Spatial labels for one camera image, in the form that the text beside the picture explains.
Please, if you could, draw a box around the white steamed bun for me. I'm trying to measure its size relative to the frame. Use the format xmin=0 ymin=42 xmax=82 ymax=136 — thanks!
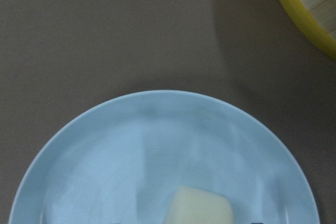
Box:
xmin=163 ymin=186 xmax=234 ymax=223

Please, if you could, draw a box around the yellow rimmed bamboo steamer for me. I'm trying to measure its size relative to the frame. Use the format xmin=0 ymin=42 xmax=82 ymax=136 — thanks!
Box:
xmin=279 ymin=0 xmax=335 ymax=60

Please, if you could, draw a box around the light blue plate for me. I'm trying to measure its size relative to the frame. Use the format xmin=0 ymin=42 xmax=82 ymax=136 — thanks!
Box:
xmin=8 ymin=90 xmax=320 ymax=223

